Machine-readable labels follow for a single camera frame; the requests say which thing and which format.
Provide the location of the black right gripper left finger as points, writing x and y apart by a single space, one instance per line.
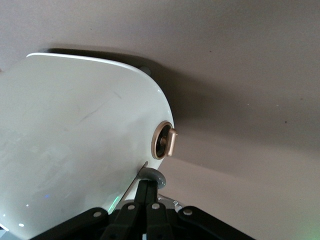
130 225

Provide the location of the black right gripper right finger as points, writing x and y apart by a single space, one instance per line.
160 225

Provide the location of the white toaster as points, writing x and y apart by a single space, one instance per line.
75 125

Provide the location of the gold toaster dial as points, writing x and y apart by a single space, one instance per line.
172 142

